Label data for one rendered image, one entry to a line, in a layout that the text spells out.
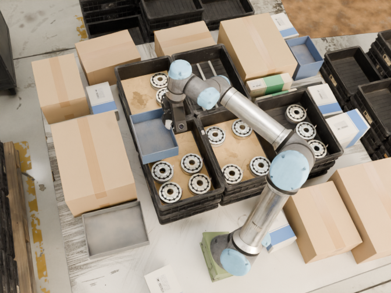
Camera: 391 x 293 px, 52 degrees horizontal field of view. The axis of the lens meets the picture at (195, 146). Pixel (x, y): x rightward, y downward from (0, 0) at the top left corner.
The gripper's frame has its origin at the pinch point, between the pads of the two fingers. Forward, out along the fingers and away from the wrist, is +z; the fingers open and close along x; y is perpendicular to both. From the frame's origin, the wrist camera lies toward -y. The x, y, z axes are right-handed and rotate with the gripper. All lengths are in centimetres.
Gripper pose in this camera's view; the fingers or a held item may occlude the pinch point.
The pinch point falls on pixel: (171, 128)
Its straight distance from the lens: 164.8
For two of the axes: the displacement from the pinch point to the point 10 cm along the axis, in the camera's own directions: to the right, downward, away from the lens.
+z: -1.6, 5.1, 8.4
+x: -9.5, 1.6, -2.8
